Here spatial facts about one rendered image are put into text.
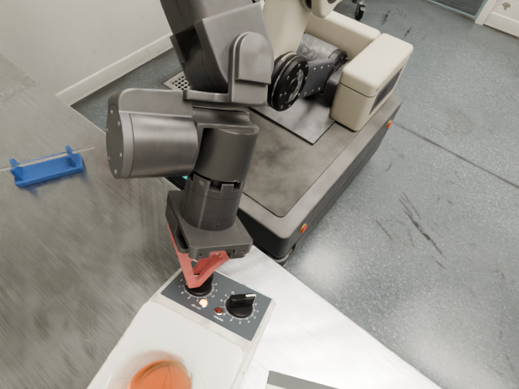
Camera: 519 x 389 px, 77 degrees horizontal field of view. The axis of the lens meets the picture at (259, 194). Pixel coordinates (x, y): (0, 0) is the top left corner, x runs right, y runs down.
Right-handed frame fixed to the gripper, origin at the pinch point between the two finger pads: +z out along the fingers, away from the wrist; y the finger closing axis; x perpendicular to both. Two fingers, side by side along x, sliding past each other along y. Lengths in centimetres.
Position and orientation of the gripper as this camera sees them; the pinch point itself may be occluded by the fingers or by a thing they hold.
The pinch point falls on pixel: (193, 278)
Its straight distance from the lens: 40.8
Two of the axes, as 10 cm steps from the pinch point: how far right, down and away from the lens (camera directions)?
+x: 8.7, 0.0, 5.0
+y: 4.3, 5.2, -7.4
